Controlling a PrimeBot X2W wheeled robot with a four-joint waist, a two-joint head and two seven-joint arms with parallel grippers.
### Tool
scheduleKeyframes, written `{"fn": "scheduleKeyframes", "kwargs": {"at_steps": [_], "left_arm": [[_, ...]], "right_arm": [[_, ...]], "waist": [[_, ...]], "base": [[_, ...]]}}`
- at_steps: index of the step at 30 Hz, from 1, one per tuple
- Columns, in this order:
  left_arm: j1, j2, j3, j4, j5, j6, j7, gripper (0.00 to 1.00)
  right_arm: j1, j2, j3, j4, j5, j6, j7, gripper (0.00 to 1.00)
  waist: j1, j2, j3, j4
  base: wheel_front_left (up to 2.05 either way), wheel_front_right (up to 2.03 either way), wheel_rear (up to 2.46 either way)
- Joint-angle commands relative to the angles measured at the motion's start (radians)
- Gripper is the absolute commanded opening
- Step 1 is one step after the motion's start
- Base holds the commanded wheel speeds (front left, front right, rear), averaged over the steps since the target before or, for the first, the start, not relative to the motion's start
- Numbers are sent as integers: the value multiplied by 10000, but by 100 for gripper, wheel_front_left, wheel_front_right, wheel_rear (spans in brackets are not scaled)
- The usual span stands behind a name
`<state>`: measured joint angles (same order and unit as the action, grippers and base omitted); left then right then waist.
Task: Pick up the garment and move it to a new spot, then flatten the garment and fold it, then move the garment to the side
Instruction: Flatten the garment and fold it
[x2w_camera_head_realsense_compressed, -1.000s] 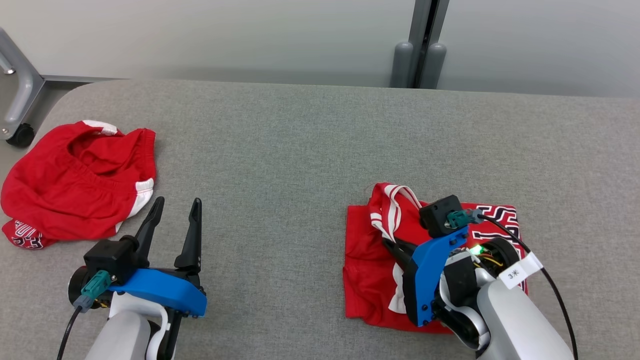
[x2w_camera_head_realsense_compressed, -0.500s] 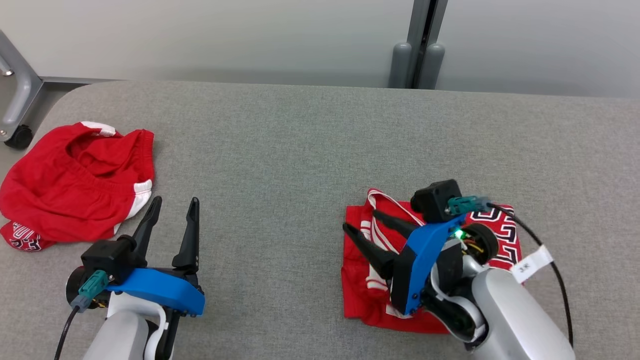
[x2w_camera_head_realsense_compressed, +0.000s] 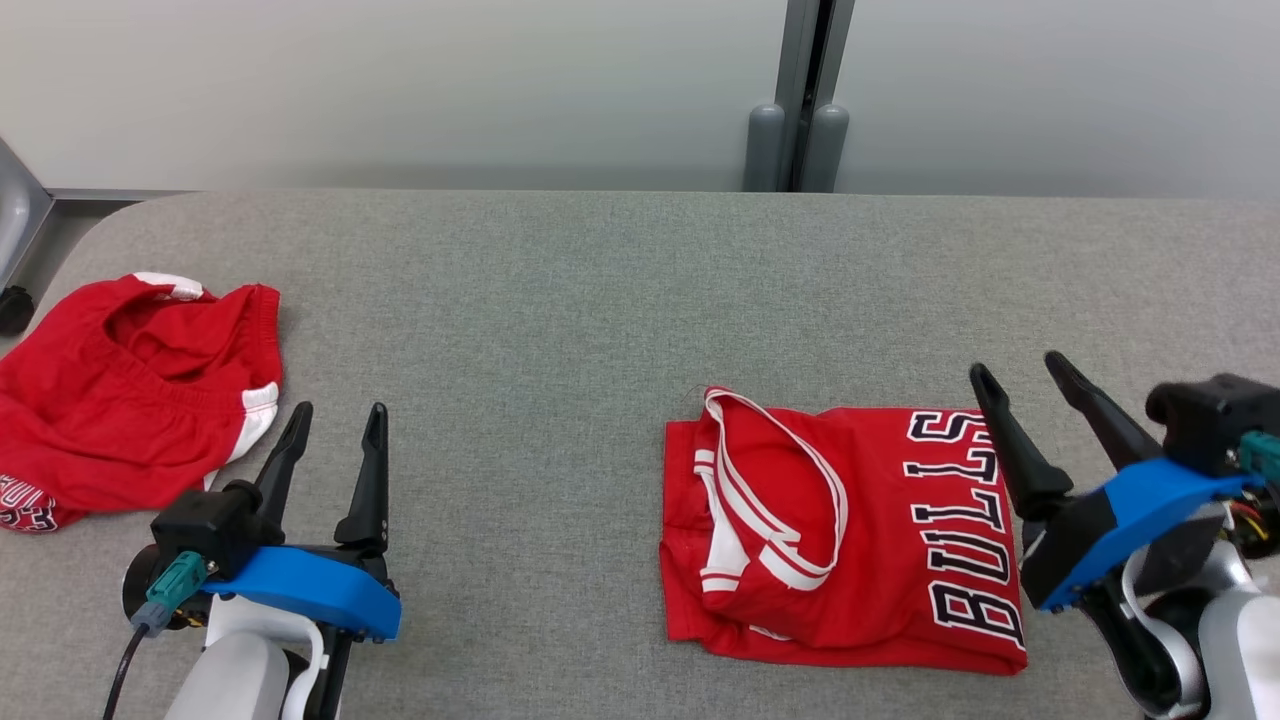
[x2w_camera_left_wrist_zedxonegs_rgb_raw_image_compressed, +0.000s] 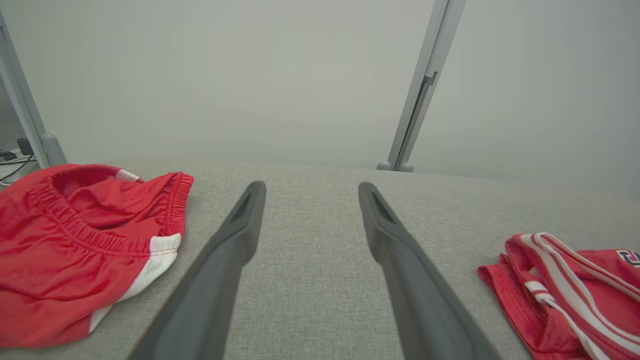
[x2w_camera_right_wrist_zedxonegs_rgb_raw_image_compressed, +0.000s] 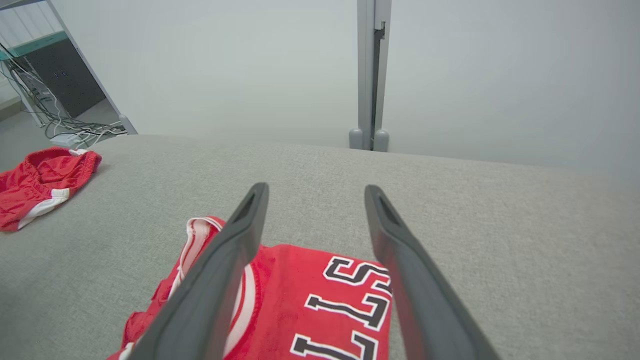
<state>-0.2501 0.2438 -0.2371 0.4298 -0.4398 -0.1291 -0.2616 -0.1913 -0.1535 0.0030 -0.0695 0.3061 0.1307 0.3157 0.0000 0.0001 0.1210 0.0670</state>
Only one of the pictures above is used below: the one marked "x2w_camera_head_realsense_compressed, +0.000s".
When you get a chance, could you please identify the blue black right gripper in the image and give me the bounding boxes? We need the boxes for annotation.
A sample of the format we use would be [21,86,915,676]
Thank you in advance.
[969,351,1264,614]

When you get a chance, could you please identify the grey partition post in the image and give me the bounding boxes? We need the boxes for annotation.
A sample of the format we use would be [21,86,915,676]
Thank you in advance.
[775,0,856,193]

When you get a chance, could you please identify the black cable teal connector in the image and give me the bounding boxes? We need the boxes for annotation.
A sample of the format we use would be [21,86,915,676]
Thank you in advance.
[1238,432,1280,483]
[103,552,209,720]

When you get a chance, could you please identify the right black cable teal connector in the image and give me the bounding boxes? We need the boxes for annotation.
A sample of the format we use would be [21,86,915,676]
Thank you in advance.
[1238,432,1280,483]

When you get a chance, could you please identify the black caster wheel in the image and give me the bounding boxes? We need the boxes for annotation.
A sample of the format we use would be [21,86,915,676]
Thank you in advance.
[0,286,37,337]

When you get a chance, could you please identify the grey cylindrical post cap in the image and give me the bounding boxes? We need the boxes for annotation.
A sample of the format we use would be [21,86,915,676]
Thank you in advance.
[800,104,850,194]
[743,103,787,193]

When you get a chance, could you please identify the grey partition base rail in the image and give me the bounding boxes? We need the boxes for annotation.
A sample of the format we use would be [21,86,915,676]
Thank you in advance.
[48,187,191,202]

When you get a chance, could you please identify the silver metal frame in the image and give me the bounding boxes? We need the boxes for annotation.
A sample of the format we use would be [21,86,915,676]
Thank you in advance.
[0,135,53,293]

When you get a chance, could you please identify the red white-striped Bulls jersey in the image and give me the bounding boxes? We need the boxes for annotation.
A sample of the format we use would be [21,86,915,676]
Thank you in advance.
[659,386,1029,677]

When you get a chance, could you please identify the red shorts with white stripe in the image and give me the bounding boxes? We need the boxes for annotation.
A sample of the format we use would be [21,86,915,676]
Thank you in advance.
[0,272,284,534]

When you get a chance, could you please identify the left black cable teal connector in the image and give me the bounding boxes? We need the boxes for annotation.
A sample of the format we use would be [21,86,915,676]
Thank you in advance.
[103,552,209,720]

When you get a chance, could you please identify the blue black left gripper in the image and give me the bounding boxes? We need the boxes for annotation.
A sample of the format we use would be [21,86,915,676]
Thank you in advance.
[203,402,403,701]

